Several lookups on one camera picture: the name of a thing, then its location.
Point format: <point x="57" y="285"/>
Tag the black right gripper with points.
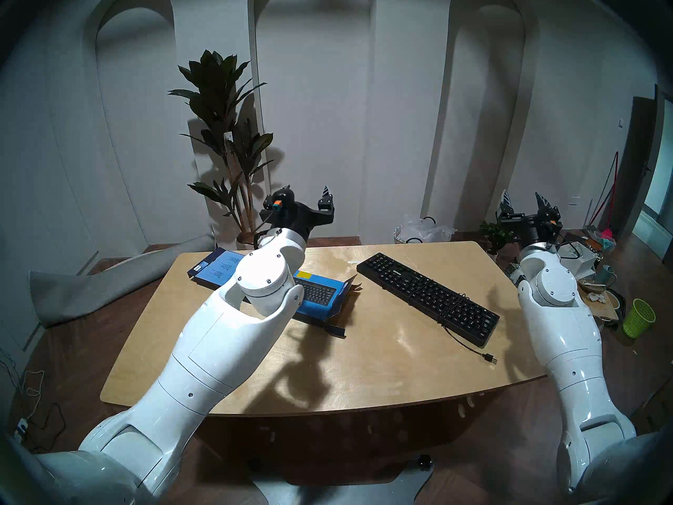
<point x="531" y="230"/>

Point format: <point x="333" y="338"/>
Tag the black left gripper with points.
<point x="302" y="220"/>

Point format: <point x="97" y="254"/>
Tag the blue cardboard keyboard box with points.
<point x="210" y="270"/>

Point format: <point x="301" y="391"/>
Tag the black computer keyboard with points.
<point x="426" y="293"/>

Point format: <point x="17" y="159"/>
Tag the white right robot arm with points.
<point x="568" y="341"/>

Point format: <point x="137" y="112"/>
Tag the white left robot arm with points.
<point x="226" y="346"/>

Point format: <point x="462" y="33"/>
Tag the small green potted plant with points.
<point x="491" y="233"/>

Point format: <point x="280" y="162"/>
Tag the white open box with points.
<point x="583" y="256"/>

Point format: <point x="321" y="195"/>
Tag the white plant pot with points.
<point x="243" y="241"/>

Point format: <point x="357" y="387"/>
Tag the clear plastic bag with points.
<point x="428" y="230"/>

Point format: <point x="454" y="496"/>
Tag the grey mug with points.
<point x="607" y="275"/>

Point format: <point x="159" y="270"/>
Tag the dark brown door leaf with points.
<point x="633" y="167"/>

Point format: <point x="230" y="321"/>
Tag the wooden tray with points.
<point x="610" y="304"/>

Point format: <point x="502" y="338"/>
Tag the tall dark green houseplant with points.
<point x="218" y="83"/>

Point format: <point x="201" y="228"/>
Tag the green plastic waste basket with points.
<point x="639" y="320"/>

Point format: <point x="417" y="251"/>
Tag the grey floor cushion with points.
<point x="79" y="296"/>

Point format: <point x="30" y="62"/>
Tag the black base knob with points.
<point x="425" y="462"/>

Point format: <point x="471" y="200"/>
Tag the white power adapter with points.
<point x="21" y="429"/>

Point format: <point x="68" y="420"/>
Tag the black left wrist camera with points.
<point x="281" y="201"/>

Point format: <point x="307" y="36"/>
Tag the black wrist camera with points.
<point x="553" y="221"/>
<point x="281" y="201"/>

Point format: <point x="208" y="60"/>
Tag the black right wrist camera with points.
<point x="553" y="221"/>

